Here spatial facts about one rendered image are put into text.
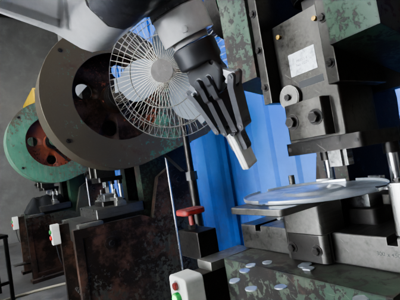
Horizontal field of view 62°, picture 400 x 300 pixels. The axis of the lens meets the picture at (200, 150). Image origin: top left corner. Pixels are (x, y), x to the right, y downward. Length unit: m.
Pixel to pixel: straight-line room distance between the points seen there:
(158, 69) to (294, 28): 0.77
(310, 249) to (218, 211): 2.46
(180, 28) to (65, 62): 1.44
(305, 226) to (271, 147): 1.81
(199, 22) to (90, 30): 0.16
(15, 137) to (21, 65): 4.10
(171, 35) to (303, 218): 0.43
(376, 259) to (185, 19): 0.51
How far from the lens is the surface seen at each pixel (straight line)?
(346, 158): 0.82
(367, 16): 0.68
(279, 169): 2.49
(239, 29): 0.89
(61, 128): 1.85
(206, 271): 0.85
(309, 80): 0.78
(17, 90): 7.37
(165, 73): 1.45
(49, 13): 0.56
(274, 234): 0.82
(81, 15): 0.54
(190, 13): 0.54
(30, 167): 3.53
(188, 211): 0.89
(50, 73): 1.91
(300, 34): 0.81
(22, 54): 7.62
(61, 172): 3.59
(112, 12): 0.50
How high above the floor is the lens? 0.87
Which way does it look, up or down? 3 degrees up
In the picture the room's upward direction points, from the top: 9 degrees counter-clockwise
